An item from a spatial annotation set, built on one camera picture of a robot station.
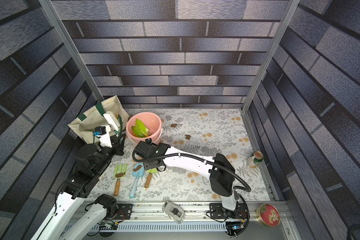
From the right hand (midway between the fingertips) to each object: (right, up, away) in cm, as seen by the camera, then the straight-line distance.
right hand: (148, 163), depth 78 cm
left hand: (-9, +17, -12) cm, 22 cm away
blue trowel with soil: (-8, -7, +9) cm, 14 cm away
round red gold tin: (+60, -22, -8) cm, 64 cm away
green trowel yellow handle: (-6, +17, +20) cm, 27 cm away
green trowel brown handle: (-1, -11, +3) cm, 12 cm away
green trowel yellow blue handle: (-10, +17, +14) cm, 24 cm away
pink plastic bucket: (-1, +23, +12) cm, 26 cm away
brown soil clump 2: (+12, +20, +32) cm, 39 cm away
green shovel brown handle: (-12, +15, +15) cm, 24 cm away
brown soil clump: (+22, +12, +25) cm, 36 cm away
